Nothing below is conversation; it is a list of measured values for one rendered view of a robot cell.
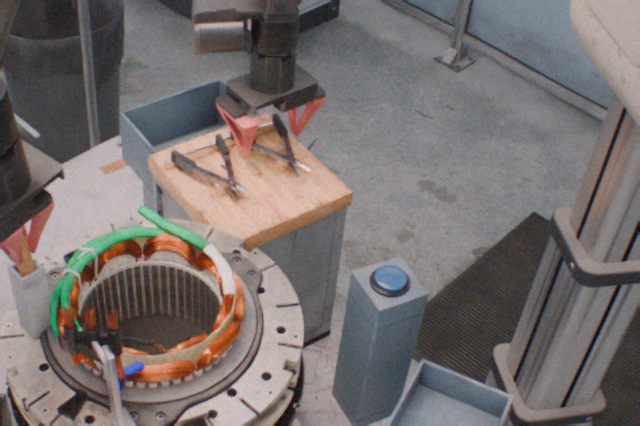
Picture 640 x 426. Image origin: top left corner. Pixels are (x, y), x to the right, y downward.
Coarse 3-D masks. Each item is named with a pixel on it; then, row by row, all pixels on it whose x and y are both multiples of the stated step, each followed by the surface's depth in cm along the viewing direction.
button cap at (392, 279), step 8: (376, 272) 108; (384, 272) 108; (392, 272) 108; (400, 272) 108; (376, 280) 107; (384, 280) 107; (392, 280) 107; (400, 280) 107; (384, 288) 106; (392, 288) 106; (400, 288) 107
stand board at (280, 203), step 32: (224, 128) 123; (160, 160) 117; (256, 160) 118; (192, 192) 112; (256, 192) 113; (288, 192) 114; (320, 192) 114; (352, 192) 115; (224, 224) 109; (256, 224) 109; (288, 224) 111
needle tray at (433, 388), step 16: (432, 368) 95; (416, 384) 97; (432, 384) 97; (448, 384) 96; (464, 384) 95; (480, 384) 94; (400, 400) 91; (416, 400) 96; (432, 400) 97; (448, 400) 97; (464, 400) 96; (480, 400) 95; (496, 400) 94; (512, 400) 92; (400, 416) 94; (416, 416) 95; (432, 416) 95; (448, 416) 95; (464, 416) 95; (480, 416) 95; (496, 416) 95
